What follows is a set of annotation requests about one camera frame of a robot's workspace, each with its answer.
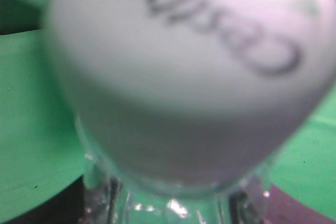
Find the clear plastic water bottle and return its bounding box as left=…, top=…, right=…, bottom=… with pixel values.
left=44, top=0, right=335, bottom=223

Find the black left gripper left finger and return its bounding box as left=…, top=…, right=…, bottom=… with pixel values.
left=21, top=176, right=85, bottom=224

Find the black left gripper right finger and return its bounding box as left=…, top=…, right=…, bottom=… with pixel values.
left=264, top=184, right=335, bottom=224

